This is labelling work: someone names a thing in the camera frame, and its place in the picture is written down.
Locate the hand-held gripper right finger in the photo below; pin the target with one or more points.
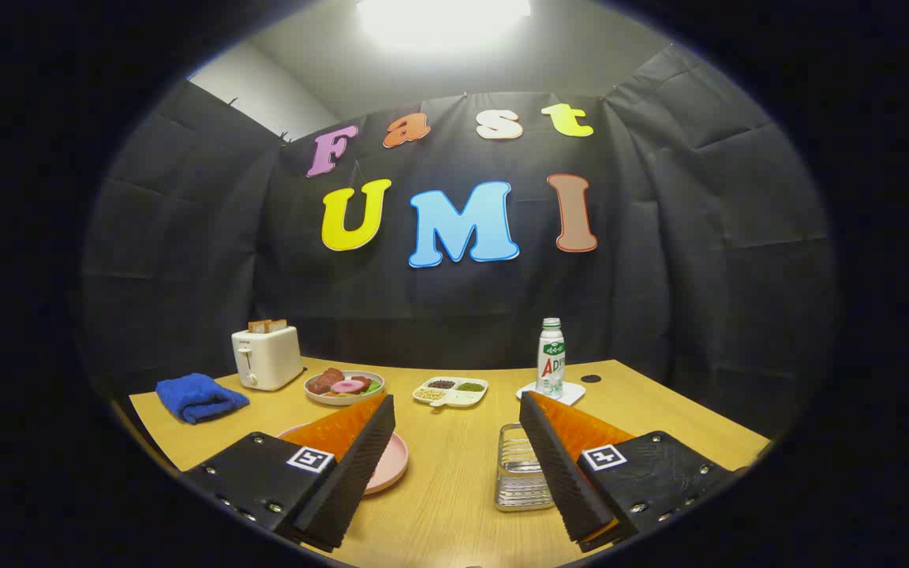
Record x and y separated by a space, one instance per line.
569 481

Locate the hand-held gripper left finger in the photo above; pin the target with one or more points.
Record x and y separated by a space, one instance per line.
344 489

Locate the pink round plate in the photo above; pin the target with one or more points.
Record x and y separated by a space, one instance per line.
391 465

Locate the white square coaster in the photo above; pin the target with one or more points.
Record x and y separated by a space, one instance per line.
573 392

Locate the grey food plate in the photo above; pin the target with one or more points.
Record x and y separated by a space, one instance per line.
344 398

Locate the pink ham slice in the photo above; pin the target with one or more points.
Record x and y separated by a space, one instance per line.
348 386

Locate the green lettuce leaf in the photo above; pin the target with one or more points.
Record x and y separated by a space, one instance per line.
374 386

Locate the brown meat piece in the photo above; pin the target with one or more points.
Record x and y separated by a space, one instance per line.
324 381

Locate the white green-label bottle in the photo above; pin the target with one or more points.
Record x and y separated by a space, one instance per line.
551 359

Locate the white divided dish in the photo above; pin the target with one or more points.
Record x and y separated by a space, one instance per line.
452 396

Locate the white toaster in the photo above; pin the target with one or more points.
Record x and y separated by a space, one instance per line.
269 359

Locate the blue folded towel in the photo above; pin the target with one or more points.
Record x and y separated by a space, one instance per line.
198 397

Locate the brown toast slice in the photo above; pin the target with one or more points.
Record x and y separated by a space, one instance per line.
278 324
258 326

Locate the black backdrop cloth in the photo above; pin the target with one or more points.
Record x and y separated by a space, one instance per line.
660 276

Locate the bright ceiling light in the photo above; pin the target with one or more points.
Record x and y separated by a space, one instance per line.
443 16

